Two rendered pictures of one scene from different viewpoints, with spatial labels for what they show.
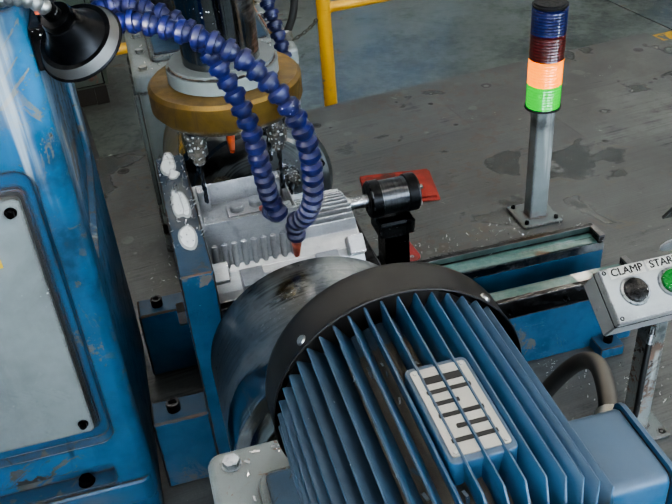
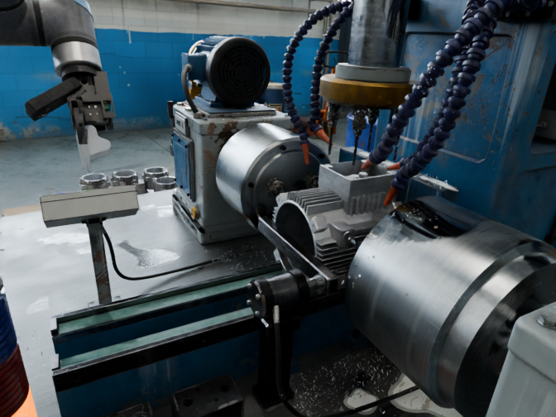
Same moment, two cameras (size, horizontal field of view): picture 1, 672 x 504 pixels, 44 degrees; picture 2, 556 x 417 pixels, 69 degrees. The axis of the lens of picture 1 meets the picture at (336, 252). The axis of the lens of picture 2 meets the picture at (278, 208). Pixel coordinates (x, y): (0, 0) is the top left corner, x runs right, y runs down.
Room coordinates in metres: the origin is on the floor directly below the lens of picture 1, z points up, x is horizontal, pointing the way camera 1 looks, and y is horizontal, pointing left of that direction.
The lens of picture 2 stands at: (1.61, -0.25, 1.38)
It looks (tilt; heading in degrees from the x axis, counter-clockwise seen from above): 23 degrees down; 164
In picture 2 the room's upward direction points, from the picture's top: 3 degrees clockwise
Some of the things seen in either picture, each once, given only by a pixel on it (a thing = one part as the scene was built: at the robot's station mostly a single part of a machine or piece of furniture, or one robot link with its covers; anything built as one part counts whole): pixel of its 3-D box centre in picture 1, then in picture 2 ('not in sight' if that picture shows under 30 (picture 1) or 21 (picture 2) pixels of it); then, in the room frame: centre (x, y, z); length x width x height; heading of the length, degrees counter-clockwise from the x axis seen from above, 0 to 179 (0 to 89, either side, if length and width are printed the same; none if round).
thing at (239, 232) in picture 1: (246, 219); (357, 186); (0.93, 0.11, 1.11); 0.12 x 0.11 x 0.07; 103
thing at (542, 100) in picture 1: (543, 94); not in sight; (1.35, -0.39, 1.05); 0.06 x 0.06 x 0.04
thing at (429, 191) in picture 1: (398, 187); not in sight; (1.49, -0.14, 0.80); 0.15 x 0.12 x 0.01; 93
